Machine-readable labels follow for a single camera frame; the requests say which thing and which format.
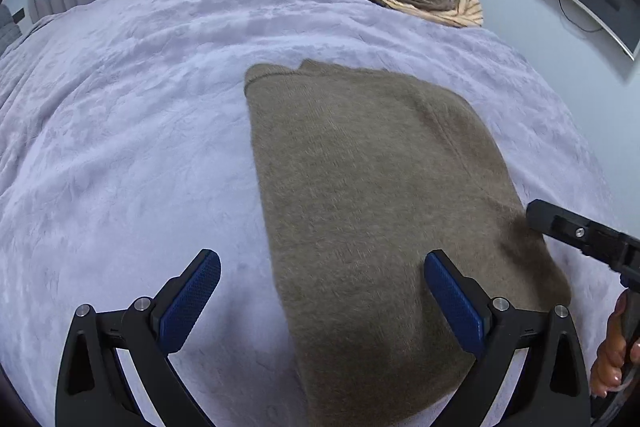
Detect lavender plush blanket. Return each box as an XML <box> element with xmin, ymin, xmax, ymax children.
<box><xmin>0</xmin><ymin>0</ymin><xmax>626</xmax><ymax>427</ymax></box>

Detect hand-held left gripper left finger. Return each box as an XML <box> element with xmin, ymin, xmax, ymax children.
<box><xmin>55</xmin><ymin>248</ymin><xmax>222</xmax><ymax>427</ymax></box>

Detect person's right hand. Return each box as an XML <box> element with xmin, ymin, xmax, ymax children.
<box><xmin>590</xmin><ymin>292</ymin><xmax>640</xmax><ymax>399</ymax></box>

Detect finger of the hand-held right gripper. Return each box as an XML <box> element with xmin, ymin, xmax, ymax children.
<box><xmin>526</xmin><ymin>199</ymin><xmax>632</xmax><ymax>269</ymax></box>

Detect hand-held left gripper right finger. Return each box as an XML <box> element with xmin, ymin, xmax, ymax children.
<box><xmin>424</xmin><ymin>249</ymin><xmax>593</xmax><ymax>427</ymax></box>

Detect brown knit sweater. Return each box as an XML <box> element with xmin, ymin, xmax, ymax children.
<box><xmin>244</xmin><ymin>59</ymin><xmax>572</xmax><ymax>427</ymax></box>

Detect black monitor cable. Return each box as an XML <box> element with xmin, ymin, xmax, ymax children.
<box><xmin>555</xmin><ymin>0</ymin><xmax>603</xmax><ymax>34</ymax></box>

